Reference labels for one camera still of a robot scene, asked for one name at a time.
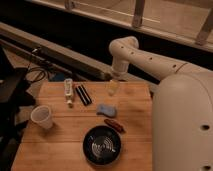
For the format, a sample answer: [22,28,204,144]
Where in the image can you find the white plastic cup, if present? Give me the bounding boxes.
[30,105,53,129]

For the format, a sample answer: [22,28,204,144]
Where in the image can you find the black cables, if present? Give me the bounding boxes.
[25,46,56,83]

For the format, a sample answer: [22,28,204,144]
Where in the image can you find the white tube bottle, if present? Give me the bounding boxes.
[64,78,74,107]

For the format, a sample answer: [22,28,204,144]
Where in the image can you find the black ceramic bowl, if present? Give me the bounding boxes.
[83,125,121,166]

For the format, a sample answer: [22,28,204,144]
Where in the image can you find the black equipment at left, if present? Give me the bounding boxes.
[0,45,35,171]

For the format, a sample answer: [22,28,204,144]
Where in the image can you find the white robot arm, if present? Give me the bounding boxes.
[109,36,213,171]

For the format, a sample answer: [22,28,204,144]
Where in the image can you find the blue sponge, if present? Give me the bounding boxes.
[97,104,117,118]

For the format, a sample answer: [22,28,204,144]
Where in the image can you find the metal rail beam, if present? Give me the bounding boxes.
[0,22,110,80]

